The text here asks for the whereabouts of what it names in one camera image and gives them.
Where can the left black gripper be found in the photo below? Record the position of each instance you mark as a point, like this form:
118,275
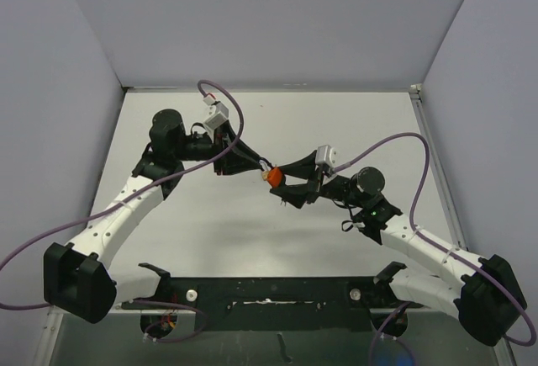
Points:
230,162

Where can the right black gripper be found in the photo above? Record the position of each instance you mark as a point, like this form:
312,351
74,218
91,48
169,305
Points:
306,168

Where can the orange black padlock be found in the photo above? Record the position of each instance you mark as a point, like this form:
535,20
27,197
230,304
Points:
271,174

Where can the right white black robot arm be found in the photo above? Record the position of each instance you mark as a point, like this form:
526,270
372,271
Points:
482,293

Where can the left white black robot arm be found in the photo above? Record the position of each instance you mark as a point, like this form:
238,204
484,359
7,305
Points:
77,277

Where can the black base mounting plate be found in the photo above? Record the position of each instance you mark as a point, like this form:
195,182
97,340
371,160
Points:
277,304

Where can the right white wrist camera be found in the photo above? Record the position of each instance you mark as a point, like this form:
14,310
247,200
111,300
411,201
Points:
325,158

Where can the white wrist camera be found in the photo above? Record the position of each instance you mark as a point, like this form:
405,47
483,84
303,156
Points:
325,158
217,114

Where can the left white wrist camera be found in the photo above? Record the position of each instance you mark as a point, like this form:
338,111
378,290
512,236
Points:
217,114

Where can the aluminium frame rail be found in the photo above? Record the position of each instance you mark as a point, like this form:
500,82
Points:
438,173

